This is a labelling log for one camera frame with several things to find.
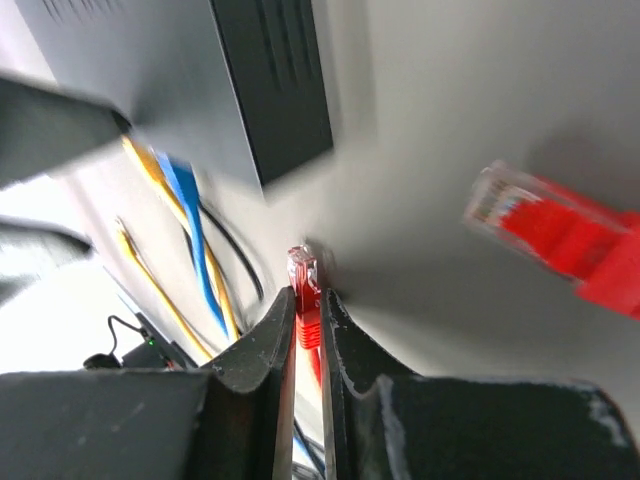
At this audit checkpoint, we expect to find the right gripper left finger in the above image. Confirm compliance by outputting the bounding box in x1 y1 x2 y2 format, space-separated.
1 287 295 479

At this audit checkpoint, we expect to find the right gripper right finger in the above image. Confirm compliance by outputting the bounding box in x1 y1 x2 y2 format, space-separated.
321 290 639 479

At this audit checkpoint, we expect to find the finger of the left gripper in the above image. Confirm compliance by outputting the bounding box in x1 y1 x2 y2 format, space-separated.
1 76 131 186
1 215 94 305

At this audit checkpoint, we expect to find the yellow ethernet cable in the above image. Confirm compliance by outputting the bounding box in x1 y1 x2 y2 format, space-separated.
114 135 241 362

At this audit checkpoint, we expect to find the blue ethernet cable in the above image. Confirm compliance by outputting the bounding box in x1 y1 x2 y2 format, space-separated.
155 151 231 341

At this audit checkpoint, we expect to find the black network switch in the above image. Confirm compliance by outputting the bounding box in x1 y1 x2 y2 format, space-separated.
17 1 333 189

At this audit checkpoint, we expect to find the red ethernet cable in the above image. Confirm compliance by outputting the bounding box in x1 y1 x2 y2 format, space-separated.
285 159 640 386

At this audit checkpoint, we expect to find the thin black power cord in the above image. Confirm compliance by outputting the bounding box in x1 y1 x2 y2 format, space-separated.
182 199 266 331

